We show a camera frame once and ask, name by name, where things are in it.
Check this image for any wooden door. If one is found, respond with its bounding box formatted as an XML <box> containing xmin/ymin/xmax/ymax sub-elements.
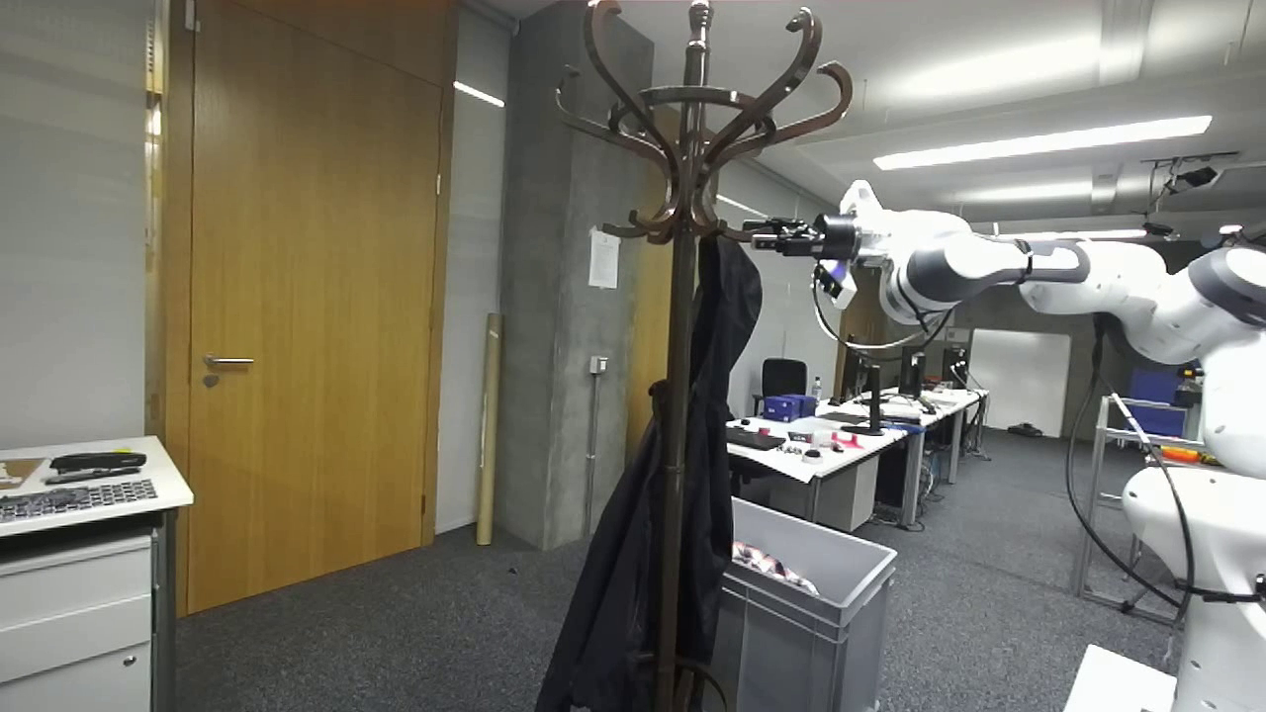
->
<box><xmin>175</xmin><ymin>0</ymin><xmax>461</xmax><ymax>620</ymax></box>

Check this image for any grey plastic crate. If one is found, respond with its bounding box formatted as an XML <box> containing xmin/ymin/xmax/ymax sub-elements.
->
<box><xmin>709</xmin><ymin>496</ymin><xmax>903</xmax><ymax>712</ymax></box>

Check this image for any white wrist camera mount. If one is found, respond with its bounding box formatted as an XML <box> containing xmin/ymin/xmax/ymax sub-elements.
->
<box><xmin>807</xmin><ymin>256</ymin><xmax>858</xmax><ymax>306</ymax></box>

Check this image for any white desk with drawers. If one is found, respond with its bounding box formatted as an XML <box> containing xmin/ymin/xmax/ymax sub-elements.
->
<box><xmin>0</xmin><ymin>432</ymin><xmax>196</xmax><ymax>712</ymax></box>

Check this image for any long ceiling light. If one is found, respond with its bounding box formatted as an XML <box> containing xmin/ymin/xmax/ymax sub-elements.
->
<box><xmin>954</xmin><ymin>224</ymin><xmax>1151</xmax><ymax>249</ymax></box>
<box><xmin>868</xmin><ymin>109</ymin><xmax>1217</xmax><ymax>179</ymax></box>

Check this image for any black office chair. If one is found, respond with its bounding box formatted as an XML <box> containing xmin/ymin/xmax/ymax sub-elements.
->
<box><xmin>758</xmin><ymin>356</ymin><xmax>812</xmax><ymax>399</ymax></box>

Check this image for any silver door handle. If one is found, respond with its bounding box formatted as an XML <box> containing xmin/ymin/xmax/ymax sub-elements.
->
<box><xmin>196</xmin><ymin>347</ymin><xmax>255</xmax><ymax>390</ymax></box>

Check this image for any white robot platform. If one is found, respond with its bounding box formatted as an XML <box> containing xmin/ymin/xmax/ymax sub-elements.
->
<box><xmin>1061</xmin><ymin>641</ymin><xmax>1181</xmax><ymax>712</ymax></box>

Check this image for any black keyboard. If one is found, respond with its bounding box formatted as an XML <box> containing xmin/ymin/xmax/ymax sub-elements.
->
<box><xmin>725</xmin><ymin>421</ymin><xmax>789</xmax><ymax>454</ymax></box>

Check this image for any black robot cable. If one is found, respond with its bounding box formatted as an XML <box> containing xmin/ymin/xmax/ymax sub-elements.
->
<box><xmin>1050</xmin><ymin>328</ymin><xmax>1266</xmax><ymax>624</ymax></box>

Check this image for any dark wooden coat stand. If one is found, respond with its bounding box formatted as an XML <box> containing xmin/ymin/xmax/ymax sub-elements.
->
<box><xmin>551</xmin><ymin>0</ymin><xmax>858</xmax><ymax>712</ymax></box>

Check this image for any blue box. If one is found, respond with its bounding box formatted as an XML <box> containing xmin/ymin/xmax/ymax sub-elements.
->
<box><xmin>758</xmin><ymin>390</ymin><xmax>824</xmax><ymax>428</ymax></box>

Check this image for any black hoodie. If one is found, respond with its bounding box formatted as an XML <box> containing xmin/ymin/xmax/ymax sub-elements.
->
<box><xmin>534</xmin><ymin>232</ymin><xmax>766</xmax><ymax>712</ymax></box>

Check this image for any metal frame cart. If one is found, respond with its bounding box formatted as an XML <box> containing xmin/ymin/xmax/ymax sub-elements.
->
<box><xmin>1078</xmin><ymin>390</ymin><xmax>1205</xmax><ymax>603</ymax></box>

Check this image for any grey conduit pipe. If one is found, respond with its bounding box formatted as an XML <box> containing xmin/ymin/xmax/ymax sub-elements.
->
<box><xmin>585</xmin><ymin>370</ymin><xmax>607</xmax><ymax>537</ymax></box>

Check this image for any brown flat object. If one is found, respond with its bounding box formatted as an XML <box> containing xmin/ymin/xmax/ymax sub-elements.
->
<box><xmin>0</xmin><ymin>454</ymin><xmax>51</xmax><ymax>496</ymax></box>

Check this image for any grey keyboard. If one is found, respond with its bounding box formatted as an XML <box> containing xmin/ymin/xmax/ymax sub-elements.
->
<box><xmin>0</xmin><ymin>476</ymin><xmax>162</xmax><ymax>525</ymax></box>

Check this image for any long cardboard tube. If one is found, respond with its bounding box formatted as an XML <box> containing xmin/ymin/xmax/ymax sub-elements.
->
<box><xmin>470</xmin><ymin>308</ymin><xmax>511</xmax><ymax>550</ymax></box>

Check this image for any white paper sign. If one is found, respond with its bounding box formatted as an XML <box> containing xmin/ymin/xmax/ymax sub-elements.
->
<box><xmin>585</xmin><ymin>224</ymin><xmax>623</xmax><ymax>294</ymax></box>

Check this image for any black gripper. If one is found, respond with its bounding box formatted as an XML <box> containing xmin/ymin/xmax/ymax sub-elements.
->
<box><xmin>738</xmin><ymin>218</ymin><xmax>862</xmax><ymax>264</ymax></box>

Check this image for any plaid cloth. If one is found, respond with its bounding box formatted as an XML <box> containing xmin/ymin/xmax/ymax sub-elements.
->
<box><xmin>727</xmin><ymin>537</ymin><xmax>825</xmax><ymax>603</ymax></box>

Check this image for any black stapler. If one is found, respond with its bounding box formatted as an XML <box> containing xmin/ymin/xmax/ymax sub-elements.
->
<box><xmin>48</xmin><ymin>447</ymin><xmax>152</xmax><ymax>488</ymax></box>

